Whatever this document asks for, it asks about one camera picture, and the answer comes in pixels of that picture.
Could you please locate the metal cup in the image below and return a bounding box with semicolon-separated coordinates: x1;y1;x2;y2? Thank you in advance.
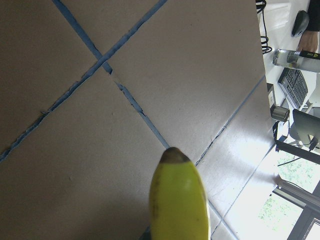
270;105;290;122

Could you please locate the keyboard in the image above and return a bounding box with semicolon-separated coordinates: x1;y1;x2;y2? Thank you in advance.
277;68;308;109

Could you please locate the water bottle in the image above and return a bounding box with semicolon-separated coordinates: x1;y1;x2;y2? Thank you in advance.
272;49;320;74

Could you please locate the black monitor on stand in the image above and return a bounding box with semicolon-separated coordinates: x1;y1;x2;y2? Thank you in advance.
289;109;320;148

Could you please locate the seated person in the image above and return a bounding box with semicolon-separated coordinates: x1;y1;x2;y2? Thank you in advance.
296;0;320;52

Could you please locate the black computer mouse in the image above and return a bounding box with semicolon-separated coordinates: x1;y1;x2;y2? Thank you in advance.
291;10;310;38

